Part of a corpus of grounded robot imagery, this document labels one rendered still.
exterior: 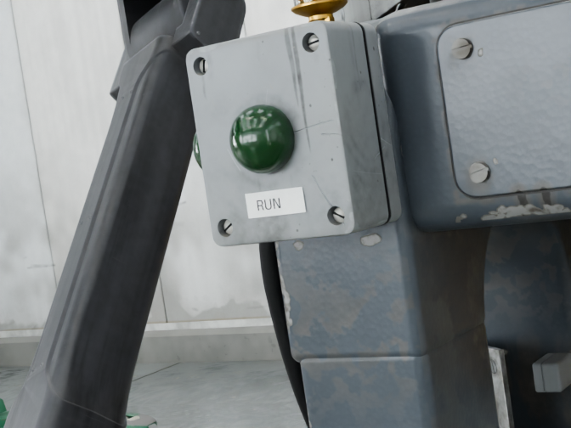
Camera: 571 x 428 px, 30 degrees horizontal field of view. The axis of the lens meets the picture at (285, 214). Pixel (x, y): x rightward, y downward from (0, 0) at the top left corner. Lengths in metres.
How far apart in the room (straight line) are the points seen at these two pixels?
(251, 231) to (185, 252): 6.74
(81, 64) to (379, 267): 7.21
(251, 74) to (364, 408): 0.17
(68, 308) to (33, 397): 0.06
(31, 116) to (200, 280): 1.85
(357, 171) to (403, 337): 0.09
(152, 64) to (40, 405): 0.26
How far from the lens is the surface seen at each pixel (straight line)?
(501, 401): 0.68
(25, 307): 8.34
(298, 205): 0.46
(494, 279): 0.70
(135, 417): 5.59
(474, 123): 0.47
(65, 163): 7.84
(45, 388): 0.64
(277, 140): 0.45
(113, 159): 0.73
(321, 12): 0.54
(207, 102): 0.48
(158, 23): 0.81
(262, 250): 0.54
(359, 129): 0.46
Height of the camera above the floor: 1.28
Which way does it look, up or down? 3 degrees down
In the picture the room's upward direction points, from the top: 8 degrees counter-clockwise
